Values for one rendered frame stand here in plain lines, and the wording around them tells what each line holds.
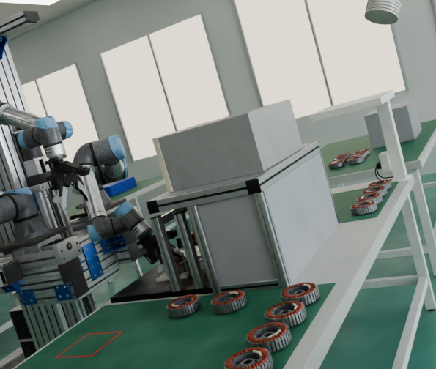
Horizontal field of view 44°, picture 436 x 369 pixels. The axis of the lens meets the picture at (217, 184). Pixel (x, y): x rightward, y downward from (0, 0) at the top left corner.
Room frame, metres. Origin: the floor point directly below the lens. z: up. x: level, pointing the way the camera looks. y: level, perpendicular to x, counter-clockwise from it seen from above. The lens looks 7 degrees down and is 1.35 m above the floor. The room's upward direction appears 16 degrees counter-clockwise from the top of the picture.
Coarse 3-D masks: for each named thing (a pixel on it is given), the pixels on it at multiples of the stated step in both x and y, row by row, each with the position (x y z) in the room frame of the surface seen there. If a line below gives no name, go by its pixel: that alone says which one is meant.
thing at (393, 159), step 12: (372, 96) 2.76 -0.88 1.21; (384, 96) 2.58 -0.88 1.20; (336, 108) 2.60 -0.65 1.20; (348, 108) 2.57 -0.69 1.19; (360, 108) 2.54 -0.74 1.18; (384, 108) 2.73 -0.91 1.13; (312, 120) 2.66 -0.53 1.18; (384, 120) 2.74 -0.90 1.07; (384, 132) 2.75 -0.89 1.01; (396, 132) 2.77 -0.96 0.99; (396, 144) 2.72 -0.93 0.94; (384, 156) 2.75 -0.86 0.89; (396, 156) 2.73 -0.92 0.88; (384, 168) 2.75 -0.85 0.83; (396, 168) 2.74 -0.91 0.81; (396, 180) 2.74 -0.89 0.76
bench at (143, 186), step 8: (160, 176) 6.97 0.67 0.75; (144, 184) 6.51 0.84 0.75; (152, 184) 6.28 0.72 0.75; (160, 184) 6.41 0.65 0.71; (128, 192) 6.20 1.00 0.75; (136, 192) 5.99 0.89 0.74; (144, 192) 6.11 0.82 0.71; (112, 200) 5.83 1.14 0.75; (128, 200) 5.84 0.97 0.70; (136, 200) 7.26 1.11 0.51; (72, 208) 6.23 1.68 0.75; (112, 280) 5.34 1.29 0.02
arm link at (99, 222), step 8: (88, 144) 2.49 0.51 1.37; (80, 152) 2.46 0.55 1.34; (88, 152) 2.46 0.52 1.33; (80, 160) 2.44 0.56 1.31; (88, 160) 2.45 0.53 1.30; (80, 176) 2.41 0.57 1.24; (88, 176) 2.40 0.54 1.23; (88, 184) 2.37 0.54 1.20; (96, 184) 2.40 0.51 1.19; (88, 192) 2.35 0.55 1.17; (96, 192) 2.36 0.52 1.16; (96, 200) 2.33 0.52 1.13; (88, 208) 2.31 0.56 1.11; (96, 208) 2.30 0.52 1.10; (104, 208) 2.34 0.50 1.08; (96, 216) 2.28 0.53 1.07; (104, 216) 2.29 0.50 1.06; (96, 224) 2.25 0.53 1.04; (104, 224) 2.25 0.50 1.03; (112, 224) 2.25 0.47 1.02; (88, 232) 2.24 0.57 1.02; (96, 232) 2.24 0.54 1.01; (104, 232) 2.24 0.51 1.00; (112, 232) 2.25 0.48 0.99; (96, 240) 2.25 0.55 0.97
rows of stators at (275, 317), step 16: (288, 288) 1.56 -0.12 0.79; (304, 288) 1.56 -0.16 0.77; (288, 304) 1.45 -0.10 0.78; (304, 304) 1.48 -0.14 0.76; (272, 320) 1.38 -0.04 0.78; (288, 320) 1.37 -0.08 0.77; (256, 336) 1.32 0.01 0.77; (272, 336) 1.27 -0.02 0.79; (288, 336) 1.28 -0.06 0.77; (240, 352) 1.23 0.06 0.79; (256, 352) 1.21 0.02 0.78; (272, 352) 1.26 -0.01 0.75; (224, 368) 1.18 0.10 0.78; (240, 368) 1.15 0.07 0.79; (256, 368) 1.15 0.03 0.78; (272, 368) 1.17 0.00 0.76
